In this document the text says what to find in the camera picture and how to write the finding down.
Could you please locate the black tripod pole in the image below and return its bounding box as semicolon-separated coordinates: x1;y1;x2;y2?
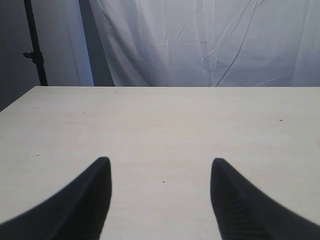
23;0;48;87

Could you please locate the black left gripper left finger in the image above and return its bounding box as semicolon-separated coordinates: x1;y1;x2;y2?
0;157;111;240

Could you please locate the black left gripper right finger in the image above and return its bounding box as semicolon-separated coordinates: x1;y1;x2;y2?
210;158;320;240

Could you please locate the white backdrop curtain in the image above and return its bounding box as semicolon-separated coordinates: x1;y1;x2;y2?
32;0;320;87

